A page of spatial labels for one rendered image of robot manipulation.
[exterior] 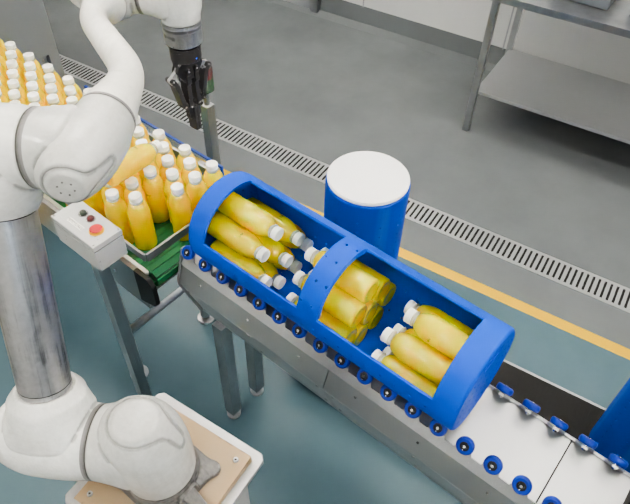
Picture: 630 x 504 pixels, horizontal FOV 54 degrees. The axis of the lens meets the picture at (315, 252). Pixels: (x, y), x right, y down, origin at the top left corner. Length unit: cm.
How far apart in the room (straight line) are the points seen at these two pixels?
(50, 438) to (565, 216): 303
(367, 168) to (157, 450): 123
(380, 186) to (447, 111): 235
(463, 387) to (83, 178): 89
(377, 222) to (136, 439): 112
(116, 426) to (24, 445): 19
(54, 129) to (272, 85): 353
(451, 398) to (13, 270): 92
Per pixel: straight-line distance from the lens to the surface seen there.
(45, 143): 102
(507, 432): 169
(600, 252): 362
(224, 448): 149
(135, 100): 113
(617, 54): 470
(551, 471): 168
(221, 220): 177
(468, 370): 141
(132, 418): 126
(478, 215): 358
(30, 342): 124
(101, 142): 101
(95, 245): 183
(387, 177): 208
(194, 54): 154
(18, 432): 135
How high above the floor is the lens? 236
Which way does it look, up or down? 47 degrees down
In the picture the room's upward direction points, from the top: 2 degrees clockwise
